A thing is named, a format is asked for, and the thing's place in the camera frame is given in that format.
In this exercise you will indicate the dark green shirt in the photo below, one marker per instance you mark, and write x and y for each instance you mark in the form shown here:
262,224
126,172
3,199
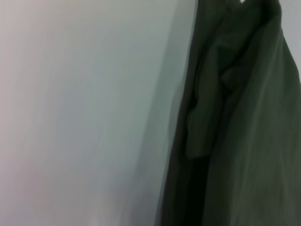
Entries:
235,117

